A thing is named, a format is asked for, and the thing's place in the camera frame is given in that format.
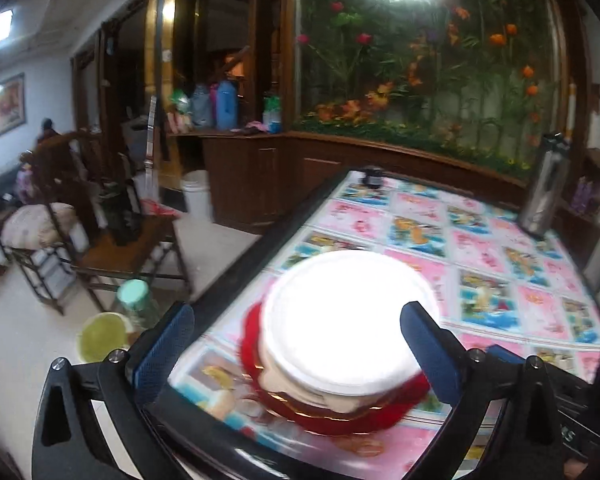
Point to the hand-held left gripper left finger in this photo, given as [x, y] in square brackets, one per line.
[162, 355]

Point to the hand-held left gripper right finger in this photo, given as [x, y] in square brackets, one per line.
[430, 355]

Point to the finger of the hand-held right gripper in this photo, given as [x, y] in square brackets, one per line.
[507, 354]

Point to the large white bowl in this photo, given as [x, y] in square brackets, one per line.
[340, 320]

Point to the stack of red plates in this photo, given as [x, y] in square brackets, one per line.
[330, 422]

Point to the beige plastic bowl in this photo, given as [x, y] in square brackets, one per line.
[285, 392]

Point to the green lidded jar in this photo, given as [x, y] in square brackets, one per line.
[136, 302]

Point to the green bowl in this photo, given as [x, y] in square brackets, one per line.
[102, 337]

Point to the printed fruit tablecloth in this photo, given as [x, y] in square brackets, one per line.
[485, 265]

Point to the black bag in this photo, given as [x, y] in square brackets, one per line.
[122, 215]

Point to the white plastic bucket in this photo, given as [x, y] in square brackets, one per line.
[198, 200]

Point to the stainless steel thermos jug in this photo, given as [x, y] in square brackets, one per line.
[542, 190]

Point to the purple bottle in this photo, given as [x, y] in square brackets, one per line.
[590, 195]
[579, 195]

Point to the beige cushion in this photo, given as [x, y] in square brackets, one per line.
[37, 225]

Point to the small black round container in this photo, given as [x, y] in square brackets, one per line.
[372, 178]

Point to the dark wooden cabinet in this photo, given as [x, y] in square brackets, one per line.
[260, 180]

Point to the dark ornate wooden chair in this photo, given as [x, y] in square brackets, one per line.
[50, 160]

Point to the pink cloth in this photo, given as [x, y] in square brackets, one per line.
[256, 127]

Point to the grey-blue thermos flask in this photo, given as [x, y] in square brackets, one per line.
[201, 107]

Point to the blue thermos flask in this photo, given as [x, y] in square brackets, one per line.
[226, 107]

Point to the green plastic bottle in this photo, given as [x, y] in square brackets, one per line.
[272, 116]

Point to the artificial flower display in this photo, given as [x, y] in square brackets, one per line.
[405, 60]

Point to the framed wall picture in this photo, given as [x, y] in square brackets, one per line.
[2, 107]

